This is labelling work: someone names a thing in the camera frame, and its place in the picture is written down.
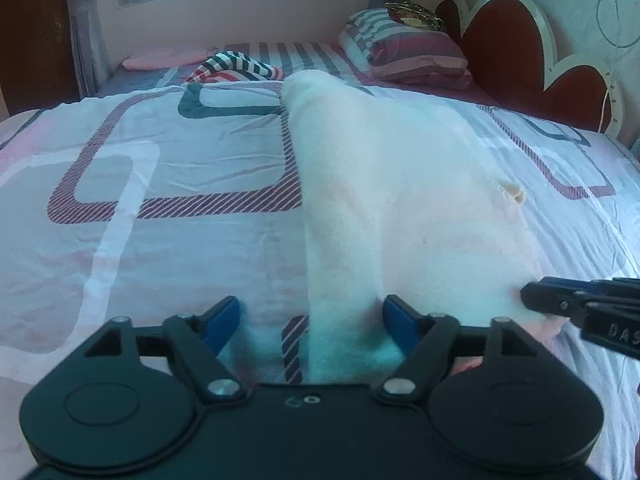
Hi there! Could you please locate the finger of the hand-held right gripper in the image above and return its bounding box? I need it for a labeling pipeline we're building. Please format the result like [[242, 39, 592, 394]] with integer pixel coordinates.
[[520, 276, 640, 332]]

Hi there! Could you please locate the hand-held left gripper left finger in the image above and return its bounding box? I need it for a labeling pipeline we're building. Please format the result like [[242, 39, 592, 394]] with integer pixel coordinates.
[[82, 296, 248, 405]]

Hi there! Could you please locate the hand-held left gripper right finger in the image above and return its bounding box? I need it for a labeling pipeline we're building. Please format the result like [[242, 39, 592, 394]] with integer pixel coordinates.
[[376, 295, 542, 406]]

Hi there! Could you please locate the cream soft garment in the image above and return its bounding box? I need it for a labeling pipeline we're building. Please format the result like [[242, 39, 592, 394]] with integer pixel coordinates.
[[281, 69, 572, 387]]

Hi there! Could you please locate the pink white patterned blanket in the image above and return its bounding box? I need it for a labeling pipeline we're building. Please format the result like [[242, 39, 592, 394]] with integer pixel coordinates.
[[0, 80, 640, 480]]

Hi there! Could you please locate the red white scalloped headboard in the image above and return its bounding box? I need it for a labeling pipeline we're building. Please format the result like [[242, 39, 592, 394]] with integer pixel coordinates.
[[434, 0, 630, 137]]

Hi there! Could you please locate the red navy striped garment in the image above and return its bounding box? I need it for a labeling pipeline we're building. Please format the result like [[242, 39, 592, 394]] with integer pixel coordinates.
[[186, 50, 287, 84]]

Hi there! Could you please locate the maroon striped pillow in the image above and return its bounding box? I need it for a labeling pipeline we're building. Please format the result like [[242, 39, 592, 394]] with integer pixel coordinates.
[[366, 30, 474, 92]]

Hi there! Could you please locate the pink flat pillow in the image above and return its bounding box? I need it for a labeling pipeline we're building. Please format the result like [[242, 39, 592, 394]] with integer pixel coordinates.
[[122, 46, 217, 72]]

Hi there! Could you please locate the striped bed sheet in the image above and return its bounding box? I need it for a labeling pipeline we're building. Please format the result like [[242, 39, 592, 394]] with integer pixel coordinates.
[[94, 41, 502, 108]]

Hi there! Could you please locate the grey white striped pillow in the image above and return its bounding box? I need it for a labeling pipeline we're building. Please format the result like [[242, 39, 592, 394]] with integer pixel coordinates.
[[338, 7, 403, 72]]

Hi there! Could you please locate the gold patterned cushion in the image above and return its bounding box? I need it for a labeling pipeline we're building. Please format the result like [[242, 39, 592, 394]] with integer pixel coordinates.
[[384, 2, 447, 32]]

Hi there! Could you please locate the brown wooden door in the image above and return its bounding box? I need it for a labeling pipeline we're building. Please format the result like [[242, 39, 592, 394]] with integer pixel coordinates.
[[0, 0, 82, 117]]

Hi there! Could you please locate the white wall cable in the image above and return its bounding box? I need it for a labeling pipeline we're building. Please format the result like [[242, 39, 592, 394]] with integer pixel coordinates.
[[596, 0, 640, 133]]

